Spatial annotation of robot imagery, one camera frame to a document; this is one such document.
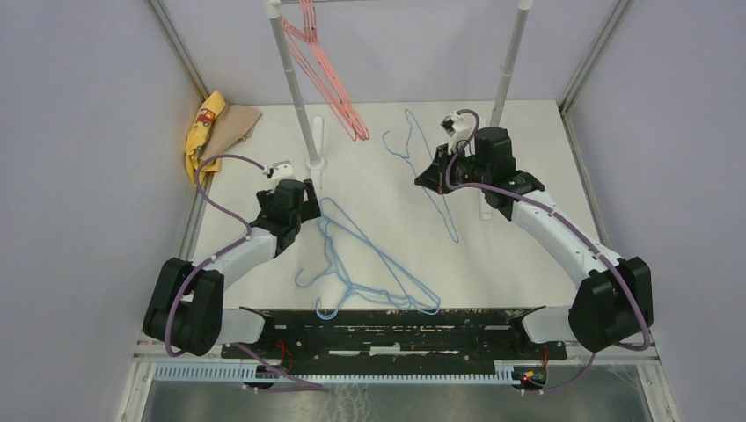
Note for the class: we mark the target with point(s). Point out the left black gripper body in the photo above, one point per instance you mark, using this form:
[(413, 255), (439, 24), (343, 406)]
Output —
[(265, 199)]

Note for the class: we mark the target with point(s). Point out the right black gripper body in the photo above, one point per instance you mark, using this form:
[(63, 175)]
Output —
[(468, 170)]

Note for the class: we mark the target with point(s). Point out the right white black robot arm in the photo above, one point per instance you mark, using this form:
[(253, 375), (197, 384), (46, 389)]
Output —
[(613, 303)]

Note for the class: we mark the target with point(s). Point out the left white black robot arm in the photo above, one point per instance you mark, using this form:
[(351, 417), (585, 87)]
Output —
[(186, 307)]

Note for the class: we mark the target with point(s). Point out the yellow printed cloth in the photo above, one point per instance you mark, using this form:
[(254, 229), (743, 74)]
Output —
[(199, 133)]

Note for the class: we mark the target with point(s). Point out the beige cloth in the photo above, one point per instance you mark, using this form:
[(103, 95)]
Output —
[(234, 124)]

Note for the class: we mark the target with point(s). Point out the right grey rack pole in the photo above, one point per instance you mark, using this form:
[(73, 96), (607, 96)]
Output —
[(507, 68)]

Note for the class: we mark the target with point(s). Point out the grey rack pole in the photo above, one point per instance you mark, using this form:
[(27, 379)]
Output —
[(312, 130), (507, 68)]

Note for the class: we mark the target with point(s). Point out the left grey rack pole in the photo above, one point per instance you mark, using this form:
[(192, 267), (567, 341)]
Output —
[(312, 130)]

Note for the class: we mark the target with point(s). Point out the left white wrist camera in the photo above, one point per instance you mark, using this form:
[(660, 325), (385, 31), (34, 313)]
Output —
[(279, 171)]

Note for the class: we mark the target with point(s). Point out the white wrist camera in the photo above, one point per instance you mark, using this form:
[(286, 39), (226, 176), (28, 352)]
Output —
[(279, 171), (460, 126)]

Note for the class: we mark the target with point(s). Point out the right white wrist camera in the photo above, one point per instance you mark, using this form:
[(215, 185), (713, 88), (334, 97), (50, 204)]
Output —
[(460, 126)]

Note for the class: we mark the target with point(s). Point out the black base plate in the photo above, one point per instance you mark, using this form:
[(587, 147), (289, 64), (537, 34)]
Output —
[(401, 342)]

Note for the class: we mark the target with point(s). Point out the white slotted cable duct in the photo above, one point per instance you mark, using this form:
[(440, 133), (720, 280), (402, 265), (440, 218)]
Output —
[(252, 372)]

